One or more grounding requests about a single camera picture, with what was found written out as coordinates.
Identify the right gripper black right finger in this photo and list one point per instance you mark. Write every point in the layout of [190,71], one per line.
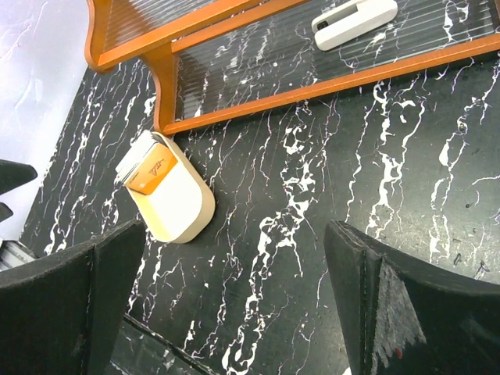
[402,315]

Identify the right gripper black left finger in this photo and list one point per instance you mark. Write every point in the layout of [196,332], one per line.
[61,314]

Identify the beige card box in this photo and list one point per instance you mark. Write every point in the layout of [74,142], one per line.
[181,206]

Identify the orange credit card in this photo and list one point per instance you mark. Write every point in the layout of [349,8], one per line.
[150,171]

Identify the white card stack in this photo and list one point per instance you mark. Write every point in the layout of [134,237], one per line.
[134,156]

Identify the small white stapler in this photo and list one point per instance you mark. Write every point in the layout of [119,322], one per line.
[351,20]

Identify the orange wooden shelf rack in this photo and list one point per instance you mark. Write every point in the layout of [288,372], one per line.
[182,65]

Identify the aluminium frame rail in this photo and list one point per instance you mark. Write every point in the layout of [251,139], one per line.
[14,254]

